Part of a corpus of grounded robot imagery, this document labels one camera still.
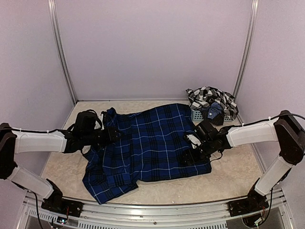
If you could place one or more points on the small blue check shirt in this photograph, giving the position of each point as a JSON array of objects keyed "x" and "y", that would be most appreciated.
[{"x": 213, "y": 107}]

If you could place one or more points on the left aluminium frame post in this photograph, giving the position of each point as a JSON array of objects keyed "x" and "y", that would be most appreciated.
[{"x": 60, "y": 50}]

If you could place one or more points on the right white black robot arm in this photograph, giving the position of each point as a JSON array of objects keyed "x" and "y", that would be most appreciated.
[{"x": 283, "y": 128}]

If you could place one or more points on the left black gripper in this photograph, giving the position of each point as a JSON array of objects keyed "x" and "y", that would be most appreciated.
[{"x": 111, "y": 137}]

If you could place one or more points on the right aluminium frame post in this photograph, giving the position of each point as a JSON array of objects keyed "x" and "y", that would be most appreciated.
[{"x": 247, "y": 47}]

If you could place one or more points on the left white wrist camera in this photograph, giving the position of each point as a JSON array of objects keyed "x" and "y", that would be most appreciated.
[{"x": 104, "y": 119}]

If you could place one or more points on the front aluminium rail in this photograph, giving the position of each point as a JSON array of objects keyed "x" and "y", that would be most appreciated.
[{"x": 206, "y": 215}]

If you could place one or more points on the aluminium frame post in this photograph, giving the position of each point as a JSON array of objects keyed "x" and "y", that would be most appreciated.
[
  {"x": 247, "y": 47},
  {"x": 60, "y": 50}
]

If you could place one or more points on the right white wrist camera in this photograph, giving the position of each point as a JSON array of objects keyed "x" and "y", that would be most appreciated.
[{"x": 193, "y": 140}]

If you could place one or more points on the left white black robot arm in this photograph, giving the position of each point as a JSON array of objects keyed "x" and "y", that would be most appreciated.
[{"x": 88, "y": 130}]

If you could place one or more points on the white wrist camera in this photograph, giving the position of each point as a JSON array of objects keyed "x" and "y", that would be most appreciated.
[
  {"x": 193, "y": 140},
  {"x": 104, "y": 119}
]

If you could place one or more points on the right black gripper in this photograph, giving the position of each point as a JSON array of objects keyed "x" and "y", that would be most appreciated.
[{"x": 193, "y": 158}]

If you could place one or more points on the black white checkered shirt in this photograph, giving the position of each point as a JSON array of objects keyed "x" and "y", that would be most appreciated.
[{"x": 205, "y": 96}]

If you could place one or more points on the light blue plastic basket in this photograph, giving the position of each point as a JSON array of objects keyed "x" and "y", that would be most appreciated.
[{"x": 197, "y": 117}]

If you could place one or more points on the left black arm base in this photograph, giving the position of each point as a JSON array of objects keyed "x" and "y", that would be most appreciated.
[{"x": 60, "y": 205}]

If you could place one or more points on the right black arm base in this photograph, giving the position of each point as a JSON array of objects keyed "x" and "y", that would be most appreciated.
[{"x": 252, "y": 203}]

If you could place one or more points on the blue plaid long sleeve shirt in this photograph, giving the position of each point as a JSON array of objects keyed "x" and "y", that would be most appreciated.
[{"x": 150, "y": 150}]

